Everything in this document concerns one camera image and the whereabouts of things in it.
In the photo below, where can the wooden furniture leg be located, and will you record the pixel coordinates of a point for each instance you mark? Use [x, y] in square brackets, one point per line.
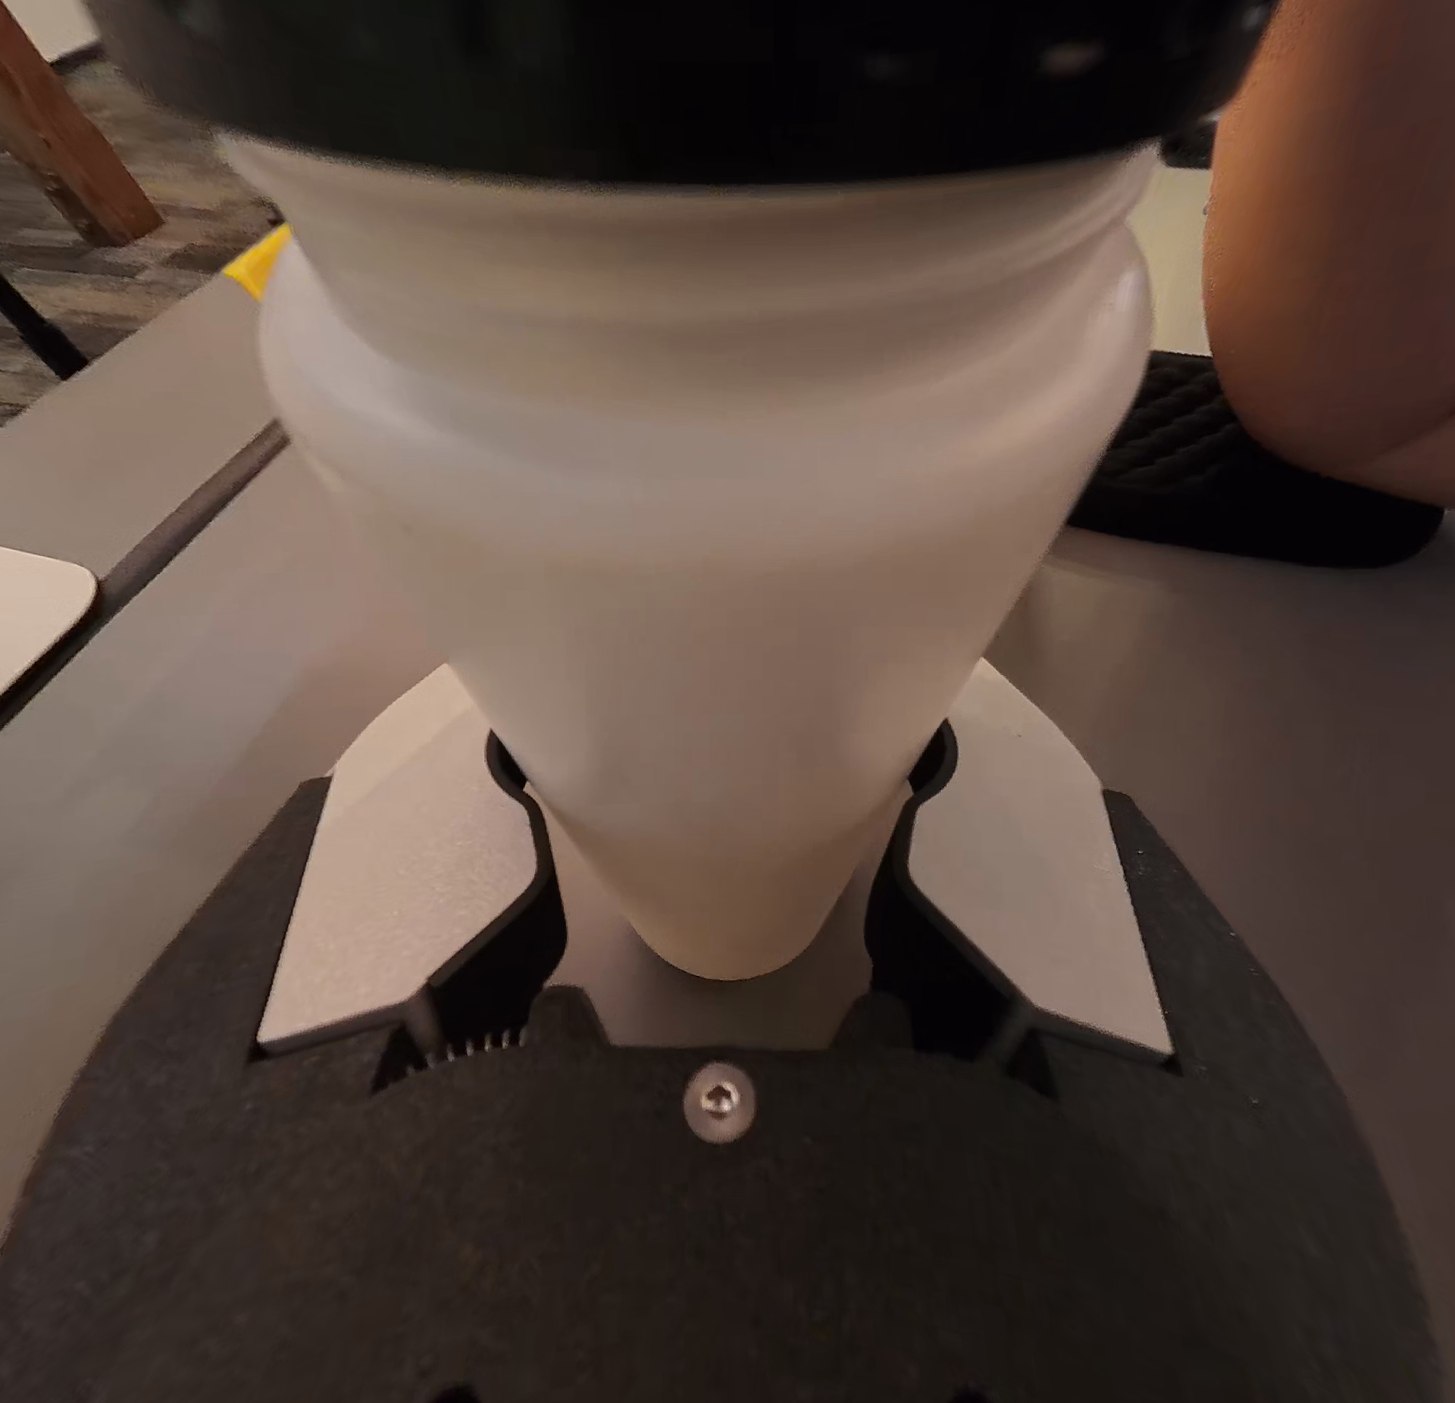
[68, 143]

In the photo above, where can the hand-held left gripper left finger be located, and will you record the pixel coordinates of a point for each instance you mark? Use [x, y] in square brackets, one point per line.
[397, 881]

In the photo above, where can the white plastic bottle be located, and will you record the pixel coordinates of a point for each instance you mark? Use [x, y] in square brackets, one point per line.
[705, 540]

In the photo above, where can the yellow plastic bin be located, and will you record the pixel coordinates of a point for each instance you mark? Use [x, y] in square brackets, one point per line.
[262, 268]

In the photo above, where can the person's right forearm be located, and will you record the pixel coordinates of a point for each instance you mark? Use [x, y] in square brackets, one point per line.
[1341, 245]

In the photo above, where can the black textured pad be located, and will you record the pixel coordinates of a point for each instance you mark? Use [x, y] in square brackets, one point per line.
[1182, 484]

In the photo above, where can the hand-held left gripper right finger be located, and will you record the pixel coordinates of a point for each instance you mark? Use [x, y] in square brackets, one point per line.
[1034, 881]

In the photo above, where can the black bottle lid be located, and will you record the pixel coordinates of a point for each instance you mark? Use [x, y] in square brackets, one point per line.
[681, 41]

